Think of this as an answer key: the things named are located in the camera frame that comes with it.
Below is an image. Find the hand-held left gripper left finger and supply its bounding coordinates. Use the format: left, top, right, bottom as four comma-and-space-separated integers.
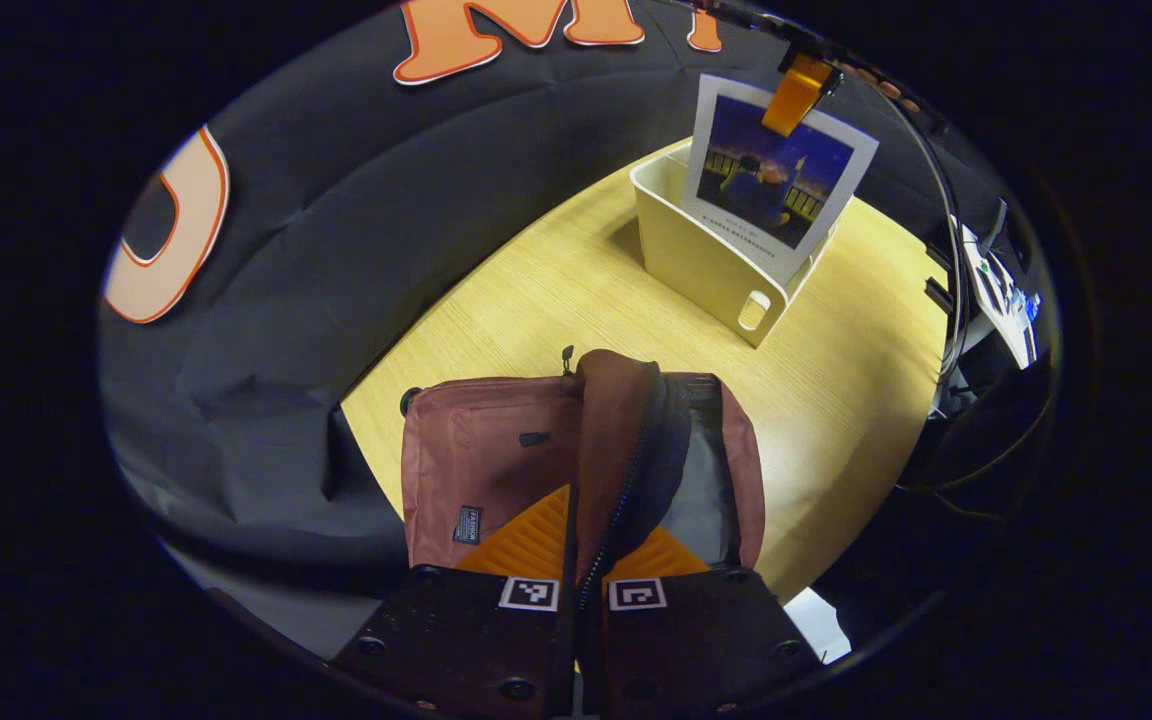
331, 483, 579, 720

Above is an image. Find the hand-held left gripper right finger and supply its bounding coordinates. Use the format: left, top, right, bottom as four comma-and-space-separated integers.
581, 523, 825, 720

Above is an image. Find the blue cover book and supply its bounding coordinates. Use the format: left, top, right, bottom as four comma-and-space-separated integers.
681, 73, 880, 288

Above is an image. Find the white bookshelf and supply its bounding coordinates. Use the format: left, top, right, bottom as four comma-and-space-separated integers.
629, 140, 837, 349

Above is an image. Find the maroon schoolbag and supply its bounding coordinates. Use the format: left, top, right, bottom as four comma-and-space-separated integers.
398, 345, 767, 581

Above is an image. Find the thin black pole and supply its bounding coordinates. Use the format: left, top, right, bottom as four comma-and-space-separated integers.
886, 90, 972, 411

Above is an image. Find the white electronic device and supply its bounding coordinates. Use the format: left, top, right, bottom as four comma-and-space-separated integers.
951, 198, 1045, 371

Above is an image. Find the black backdrop cloth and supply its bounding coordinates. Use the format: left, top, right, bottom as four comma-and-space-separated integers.
96, 0, 947, 576

